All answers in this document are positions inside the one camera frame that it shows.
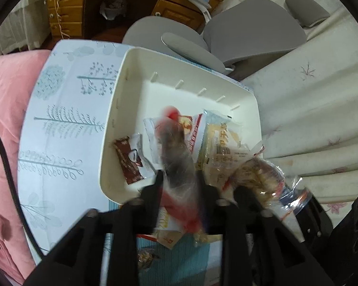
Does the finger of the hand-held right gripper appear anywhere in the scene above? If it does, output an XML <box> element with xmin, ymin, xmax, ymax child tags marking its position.
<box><xmin>233</xmin><ymin>185</ymin><xmax>266</xmax><ymax>213</ymax></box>

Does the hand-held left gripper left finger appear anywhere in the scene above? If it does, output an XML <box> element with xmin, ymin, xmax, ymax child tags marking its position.
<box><xmin>27</xmin><ymin>170</ymin><xmax>165</xmax><ymax>286</ymax></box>

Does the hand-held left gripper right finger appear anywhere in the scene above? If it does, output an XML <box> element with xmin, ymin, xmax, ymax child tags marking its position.
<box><xmin>196</xmin><ymin>170</ymin><xmax>332</xmax><ymax>286</ymax></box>

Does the blue-top puffed snack bag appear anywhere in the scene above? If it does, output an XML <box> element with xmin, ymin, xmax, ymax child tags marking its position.
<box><xmin>226</xmin><ymin>157</ymin><xmax>312</xmax><ymax>224</ymax></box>

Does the large yellow cracker packet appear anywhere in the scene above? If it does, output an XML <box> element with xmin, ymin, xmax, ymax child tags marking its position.
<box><xmin>195</xmin><ymin>110</ymin><xmax>266</xmax><ymax>189</ymax></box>

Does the clear red dates packet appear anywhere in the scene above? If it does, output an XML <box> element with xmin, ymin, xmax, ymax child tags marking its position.
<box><xmin>159</xmin><ymin>106</ymin><xmax>208</xmax><ymax>234</ymax></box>

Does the brown chocolate packet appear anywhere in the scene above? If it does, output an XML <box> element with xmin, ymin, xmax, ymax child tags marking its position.
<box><xmin>113</xmin><ymin>135</ymin><xmax>157</xmax><ymax>186</ymax></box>

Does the white red snack packet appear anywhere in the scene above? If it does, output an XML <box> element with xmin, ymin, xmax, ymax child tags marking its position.
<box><xmin>142</xmin><ymin>112</ymin><xmax>207</xmax><ymax>172</ymax></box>

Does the white plastic bin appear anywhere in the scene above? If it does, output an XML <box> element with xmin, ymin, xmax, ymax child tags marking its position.
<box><xmin>99</xmin><ymin>47</ymin><xmax>262</xmax><ymax>206</ymax></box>

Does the clear nut packet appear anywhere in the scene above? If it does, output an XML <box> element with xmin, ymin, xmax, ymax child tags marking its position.
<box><xmin>137</xmin><ymin>244</ymin><xmax>160</xmax><ymax>272</ymax></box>

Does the small cream red packet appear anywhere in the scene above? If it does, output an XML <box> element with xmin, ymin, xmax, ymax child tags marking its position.
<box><xmin>137</xmin><ymin>207</ymin><xmax>185</xmax><ymax>249</ymax></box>

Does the blue striped table runner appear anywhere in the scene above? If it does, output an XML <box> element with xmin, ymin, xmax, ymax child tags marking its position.
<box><xmin>103</xmin><ymin>201</ymin><xmax>224</xmax><ymax>286</ymax></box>

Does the cream floral curtain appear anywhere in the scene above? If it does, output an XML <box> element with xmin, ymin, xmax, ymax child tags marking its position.
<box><xmin>219</xmin><ymin>0</ymin><xmax>358</xmax><ymax>212</ymax></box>

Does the blue tree-print tablecloth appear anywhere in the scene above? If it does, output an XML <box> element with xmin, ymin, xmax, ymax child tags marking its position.
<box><xmin>17</xmin><ymin>40</ymin><xmax>255</xmax><ymax>267</ymax></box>

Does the grey office chair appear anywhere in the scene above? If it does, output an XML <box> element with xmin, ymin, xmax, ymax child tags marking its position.
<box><xmin>122</xmin><ymin>0</ymin><xmax>331</xmax><ymax>82</ymax></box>

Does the pink quilt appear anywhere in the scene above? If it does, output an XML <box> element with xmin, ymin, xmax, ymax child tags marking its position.
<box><xmin>0</xmin><ymin>49</ymin><xmax>52</xmax><ymax>279</ymax></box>

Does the wooden desk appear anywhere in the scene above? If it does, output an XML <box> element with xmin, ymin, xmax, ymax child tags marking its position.
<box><xmin>46</xmin><ymin>0</ymin><xmax>225</xmax><ymax>41</ymax></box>

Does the white bin bag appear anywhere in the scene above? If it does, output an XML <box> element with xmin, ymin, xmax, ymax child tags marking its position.
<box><xmin>99</xmin><ymin>0</ymin><xmax>128</xmax><ymax>22</ymax></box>

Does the white lace cover cloth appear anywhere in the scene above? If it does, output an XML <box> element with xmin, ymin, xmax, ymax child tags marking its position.
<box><xmin>0</xmin><ymin>0</ymin><xmax>52</xmax><ymax>56</ymax></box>

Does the black cable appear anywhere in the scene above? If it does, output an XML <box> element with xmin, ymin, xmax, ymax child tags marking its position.
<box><xmin>0</xmin><ymin>122</ymin><xmax>46</xmax><ymax>258</ymax></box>

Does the white cable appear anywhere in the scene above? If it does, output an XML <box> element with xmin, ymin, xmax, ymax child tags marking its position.
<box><xmin>52</xmin><ymin>0</ymin><xmax>67</xmax><ymax>35</ymax></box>

